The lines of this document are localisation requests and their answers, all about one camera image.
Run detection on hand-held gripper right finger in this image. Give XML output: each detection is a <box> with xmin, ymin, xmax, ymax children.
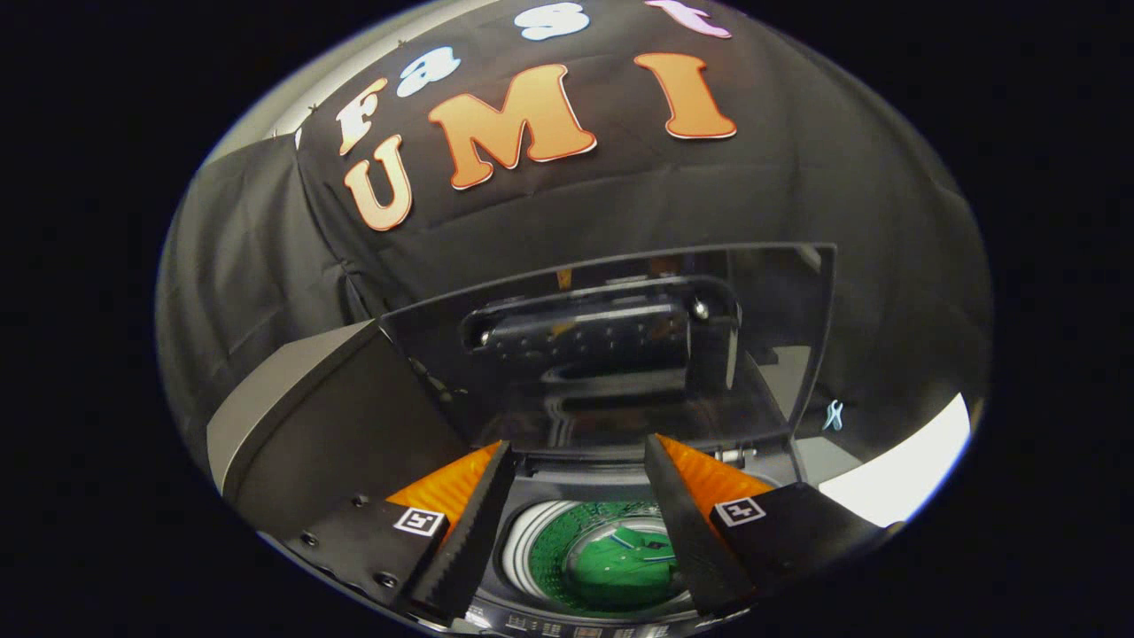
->
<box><xmin>643</xmin><ymin>434</ymin><xmax>900</xmax><ymax>619</ymax></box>

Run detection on black backdrop cloth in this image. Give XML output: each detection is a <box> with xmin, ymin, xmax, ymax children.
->
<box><xmin>155</xmin><ymin>0</ymin><xmax>993</xmax><ymax>484</ymax></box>

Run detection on grey side table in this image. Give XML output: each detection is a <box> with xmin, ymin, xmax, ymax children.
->
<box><xmin>206</xmin><ymin>319</ymin><xmax>472</xmax><ymax>534</ymax></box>

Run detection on green polo shirt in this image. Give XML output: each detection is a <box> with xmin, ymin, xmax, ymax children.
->
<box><xmin>532</xmin><ymin>501</ymin><xmax>692</xmax><ymax>614</ymax></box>

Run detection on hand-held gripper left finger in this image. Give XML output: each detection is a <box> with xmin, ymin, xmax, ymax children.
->
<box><xmin>257</xmin><ymin>440</ymin><xmax>517</xmax><ymax>626</ymax></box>

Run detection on white flat board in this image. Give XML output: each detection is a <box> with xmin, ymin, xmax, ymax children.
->
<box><xmin>817</xmin><ymin>393</ymin><xmax>973</xmax><ymax>528</ymax></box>

